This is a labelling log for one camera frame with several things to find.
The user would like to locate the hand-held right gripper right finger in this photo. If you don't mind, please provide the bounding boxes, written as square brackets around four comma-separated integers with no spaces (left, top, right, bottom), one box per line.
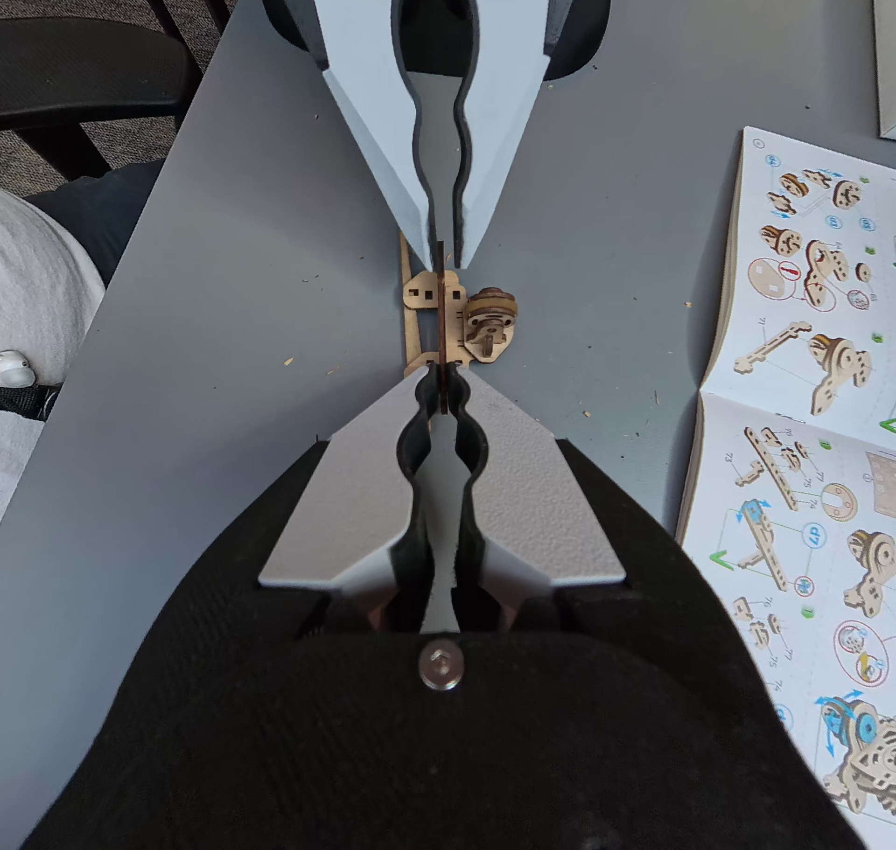
[448,363,626,627]

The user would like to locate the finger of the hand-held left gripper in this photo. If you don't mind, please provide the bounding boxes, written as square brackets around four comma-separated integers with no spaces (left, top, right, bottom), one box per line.
[451,0,610,269]
[301,0,435,270]

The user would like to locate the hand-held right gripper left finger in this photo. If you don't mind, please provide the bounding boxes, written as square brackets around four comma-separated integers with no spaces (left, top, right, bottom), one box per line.
[259,367,438,627]

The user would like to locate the wooden plate with wheel hub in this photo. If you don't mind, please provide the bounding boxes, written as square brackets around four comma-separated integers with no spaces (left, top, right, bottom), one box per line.
[402,269,520,378]

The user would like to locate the slotted wooden strip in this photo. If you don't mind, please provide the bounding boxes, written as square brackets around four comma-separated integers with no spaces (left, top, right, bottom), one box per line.
[435,240,449,416]

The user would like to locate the thin wooden stick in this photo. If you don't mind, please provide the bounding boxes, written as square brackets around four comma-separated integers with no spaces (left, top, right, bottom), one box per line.
[399,229,422,375]

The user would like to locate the black office chair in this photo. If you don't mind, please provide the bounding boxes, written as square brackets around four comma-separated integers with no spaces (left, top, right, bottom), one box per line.
[0,17,196,179]

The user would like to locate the open instruction booklet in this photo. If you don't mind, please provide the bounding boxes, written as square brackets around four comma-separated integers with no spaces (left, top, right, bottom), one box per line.
[675,125,896,838]

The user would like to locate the person's dark pants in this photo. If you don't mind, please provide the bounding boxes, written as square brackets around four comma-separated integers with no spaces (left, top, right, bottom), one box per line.
[28,160,169,284]

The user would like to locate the person's white shirt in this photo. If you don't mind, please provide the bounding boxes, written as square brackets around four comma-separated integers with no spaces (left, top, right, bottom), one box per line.
[0,191,106,515]

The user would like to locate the white box with gold rings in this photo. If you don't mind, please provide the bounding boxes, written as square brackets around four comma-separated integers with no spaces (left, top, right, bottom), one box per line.
[870,0,896,140]

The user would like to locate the black strap with clip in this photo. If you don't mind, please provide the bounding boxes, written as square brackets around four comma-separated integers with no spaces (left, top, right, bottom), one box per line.
[0,383,60,423]

